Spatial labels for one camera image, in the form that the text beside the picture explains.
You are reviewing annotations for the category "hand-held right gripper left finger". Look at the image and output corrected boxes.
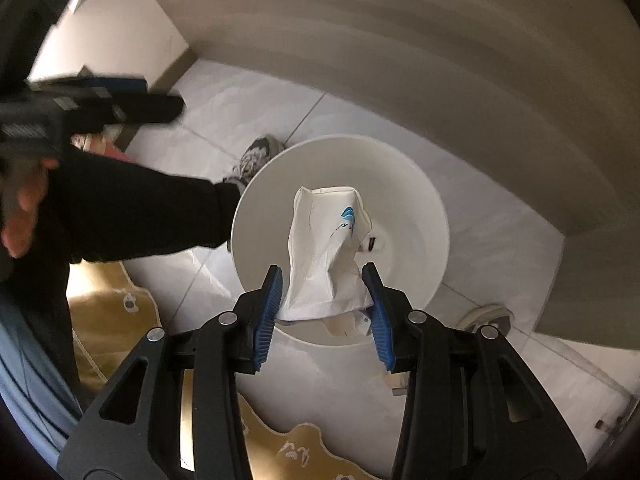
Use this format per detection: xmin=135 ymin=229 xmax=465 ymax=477
xmin=56 ymin=264 xmax=284 ymax=480

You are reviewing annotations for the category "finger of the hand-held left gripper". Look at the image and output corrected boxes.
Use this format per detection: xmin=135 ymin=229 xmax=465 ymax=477
xmin=62 ymin=93 xmax=186 ymax=127
xmin=30 ymin=66 xmax=149 ymax=96

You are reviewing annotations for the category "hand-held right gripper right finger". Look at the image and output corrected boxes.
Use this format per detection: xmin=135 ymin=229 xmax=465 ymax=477
xmin=361 ymin=261 xmax=587 ymax=480

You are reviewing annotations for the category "white paper bag blue logo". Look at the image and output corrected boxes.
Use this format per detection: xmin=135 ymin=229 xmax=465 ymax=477
xmin=277 ymin=186 xmax=375 ymax=322

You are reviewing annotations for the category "white round bin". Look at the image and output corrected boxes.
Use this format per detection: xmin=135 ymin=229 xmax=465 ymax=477
xmin=231 ymin=134 xmax=450 ymax=349

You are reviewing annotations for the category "person's left hand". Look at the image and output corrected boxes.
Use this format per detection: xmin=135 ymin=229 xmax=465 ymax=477
xmin=0 ymin=157 xmax=59 ymax=259

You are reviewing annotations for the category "pink cloth item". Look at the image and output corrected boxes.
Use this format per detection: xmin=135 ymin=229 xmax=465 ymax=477
xmin=70 ymin=131 xmax=132 ymax=162

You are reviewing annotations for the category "white round base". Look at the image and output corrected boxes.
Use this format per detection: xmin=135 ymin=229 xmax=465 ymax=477
xmin=457 ymin=302 xmax=516 ymax=337

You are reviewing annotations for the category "grey sneaker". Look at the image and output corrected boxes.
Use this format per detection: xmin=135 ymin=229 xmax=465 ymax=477
xmin=222 ymin=134 xmax=286 ymax=192

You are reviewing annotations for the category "yellow floor rug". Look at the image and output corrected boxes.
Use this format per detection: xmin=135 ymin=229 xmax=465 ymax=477
xmin=67 ymin=260 xmax=397 ymax=480

